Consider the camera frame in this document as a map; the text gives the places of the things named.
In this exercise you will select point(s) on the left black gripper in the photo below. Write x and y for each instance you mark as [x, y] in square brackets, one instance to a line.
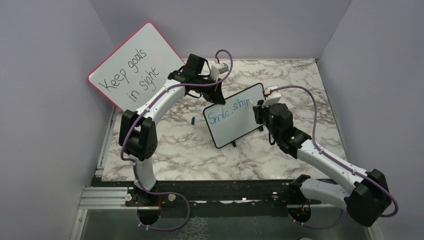
[216, 95]

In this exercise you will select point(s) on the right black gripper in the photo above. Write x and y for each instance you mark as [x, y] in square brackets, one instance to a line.
[259, 110]

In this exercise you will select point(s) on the black framed whiteboard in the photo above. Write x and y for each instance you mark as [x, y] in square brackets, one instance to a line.
[227, 123]

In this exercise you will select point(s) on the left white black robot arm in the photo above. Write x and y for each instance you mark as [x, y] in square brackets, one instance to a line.
[138, 129]

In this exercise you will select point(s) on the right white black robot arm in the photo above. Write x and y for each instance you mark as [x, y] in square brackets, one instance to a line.
[331, 165]

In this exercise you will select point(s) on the pink framed whiteboard with writing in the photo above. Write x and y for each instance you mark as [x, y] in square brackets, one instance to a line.
[137, 69]

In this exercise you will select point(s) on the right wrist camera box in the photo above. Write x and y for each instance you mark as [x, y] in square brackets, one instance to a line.
[272, 96]

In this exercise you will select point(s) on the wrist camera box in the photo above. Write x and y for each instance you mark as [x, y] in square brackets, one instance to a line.
[217, 69]
[272, 96]

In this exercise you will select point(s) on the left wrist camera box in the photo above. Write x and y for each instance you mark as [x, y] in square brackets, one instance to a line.
[217, 69]

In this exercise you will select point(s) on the black aluminium mounting rail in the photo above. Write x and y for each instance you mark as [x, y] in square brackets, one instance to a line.
[224, 198]

